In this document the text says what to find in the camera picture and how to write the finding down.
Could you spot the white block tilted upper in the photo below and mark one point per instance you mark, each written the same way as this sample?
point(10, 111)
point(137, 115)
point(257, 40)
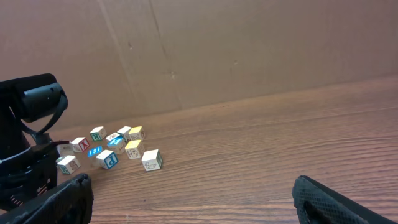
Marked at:
point(124, 132)

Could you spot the blue letter H block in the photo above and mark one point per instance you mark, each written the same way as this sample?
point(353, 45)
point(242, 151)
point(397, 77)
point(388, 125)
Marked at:
point(95, 151)

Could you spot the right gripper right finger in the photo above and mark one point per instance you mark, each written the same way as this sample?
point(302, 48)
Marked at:
point(315, 203)

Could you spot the yellow block right middle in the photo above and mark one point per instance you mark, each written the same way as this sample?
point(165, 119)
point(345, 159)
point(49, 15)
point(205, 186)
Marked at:
point(134, 149)

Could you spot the white block blue P side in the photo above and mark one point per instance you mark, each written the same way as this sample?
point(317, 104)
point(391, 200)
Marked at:
point(107, 159)

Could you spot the yellow block upper right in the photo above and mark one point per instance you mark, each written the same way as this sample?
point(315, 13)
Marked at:
point(137, 133)

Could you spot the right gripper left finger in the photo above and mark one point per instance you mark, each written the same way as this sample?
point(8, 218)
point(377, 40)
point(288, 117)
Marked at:
point(69, 202)

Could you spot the block with green R side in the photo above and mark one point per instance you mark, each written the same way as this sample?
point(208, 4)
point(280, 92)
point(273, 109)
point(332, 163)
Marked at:
point(98, 133)

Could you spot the white block far right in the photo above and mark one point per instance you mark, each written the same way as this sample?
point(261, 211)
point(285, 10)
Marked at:
point(152, 160)

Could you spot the blue number five block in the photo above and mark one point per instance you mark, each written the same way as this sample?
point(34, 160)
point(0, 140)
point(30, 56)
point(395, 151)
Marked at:
point(117, 145)

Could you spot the yellow block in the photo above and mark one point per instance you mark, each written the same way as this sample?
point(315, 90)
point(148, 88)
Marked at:
point(134, 149)
point(137, 133)

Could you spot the white block picture top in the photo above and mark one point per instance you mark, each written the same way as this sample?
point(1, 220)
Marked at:
point(112, 136)

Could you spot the white acorn picture block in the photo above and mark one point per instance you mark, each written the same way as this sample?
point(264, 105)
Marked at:
point(65, 149)

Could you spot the white block green side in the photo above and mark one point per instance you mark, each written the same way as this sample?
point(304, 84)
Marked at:
point(68, 164)

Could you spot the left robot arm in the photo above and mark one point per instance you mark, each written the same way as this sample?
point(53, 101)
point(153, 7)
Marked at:
point(30, 106)

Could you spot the white block red letter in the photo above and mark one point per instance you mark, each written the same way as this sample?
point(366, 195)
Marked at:
point(80, 144)

